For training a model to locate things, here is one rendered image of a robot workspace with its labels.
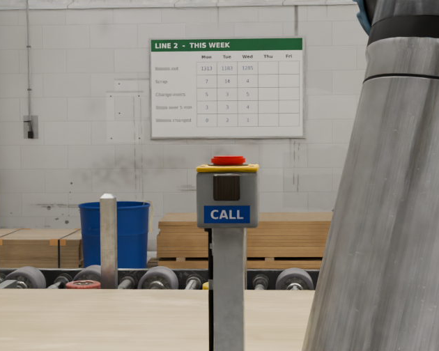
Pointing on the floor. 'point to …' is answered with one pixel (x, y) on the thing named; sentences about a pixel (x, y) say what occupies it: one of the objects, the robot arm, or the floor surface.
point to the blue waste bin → (126, 249)
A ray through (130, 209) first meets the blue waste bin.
